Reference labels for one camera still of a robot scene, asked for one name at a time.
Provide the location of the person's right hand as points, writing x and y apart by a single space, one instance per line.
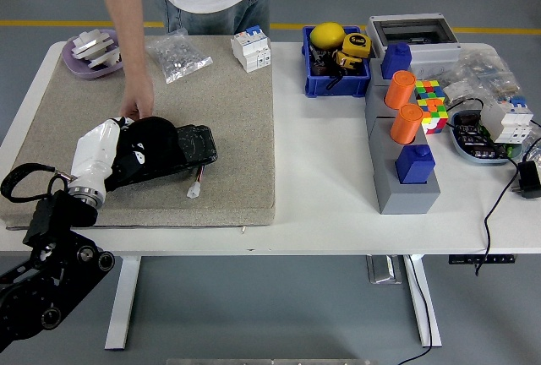
137 96

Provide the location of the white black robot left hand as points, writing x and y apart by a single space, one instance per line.
95 149

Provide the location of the glossy black panel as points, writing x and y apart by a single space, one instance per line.
196 147

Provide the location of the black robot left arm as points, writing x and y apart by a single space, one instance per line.
46 272

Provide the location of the person's right forearm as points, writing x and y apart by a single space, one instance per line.
120 23

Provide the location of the table control panel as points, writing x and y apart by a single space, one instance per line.
482 259

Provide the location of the clear bag of screws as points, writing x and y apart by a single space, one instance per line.
177 56

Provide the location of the purple dish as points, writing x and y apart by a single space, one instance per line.
74 67

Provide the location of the grey-brown mat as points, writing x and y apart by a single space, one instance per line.
211 107

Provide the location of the white table leg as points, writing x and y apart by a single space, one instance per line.
422 306
122 301

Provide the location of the dark tool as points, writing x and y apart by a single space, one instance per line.
321 65

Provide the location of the yellow ball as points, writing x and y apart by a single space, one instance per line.
326 34

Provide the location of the blue plastic bin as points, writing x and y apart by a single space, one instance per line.
338 84

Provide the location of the yellow tape measure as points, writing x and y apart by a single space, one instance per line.
356 45
346 61

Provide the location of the blue block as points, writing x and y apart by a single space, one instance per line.
395 61
414 166

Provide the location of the orange cylinder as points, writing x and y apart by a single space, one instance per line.
399 90
406 124

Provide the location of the grey block holder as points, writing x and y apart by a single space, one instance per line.
406 200

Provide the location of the colourful puzzle cube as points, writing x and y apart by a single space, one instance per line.
433 111

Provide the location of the metal floor plate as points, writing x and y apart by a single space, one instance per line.
382 270

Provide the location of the light blue tray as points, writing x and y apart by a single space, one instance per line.
460 147

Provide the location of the black modules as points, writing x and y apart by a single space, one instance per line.
475 139

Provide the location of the clear bags of parts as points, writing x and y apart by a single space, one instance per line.
482 73

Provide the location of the black power adapter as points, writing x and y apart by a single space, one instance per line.
528 179

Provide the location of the white plastic bracket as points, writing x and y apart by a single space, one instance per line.
91 41
105 58

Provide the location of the white circuit breaker blue switch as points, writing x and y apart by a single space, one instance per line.
251 50
507 122

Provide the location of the grey electrical enclosure box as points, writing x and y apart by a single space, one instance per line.
435 54

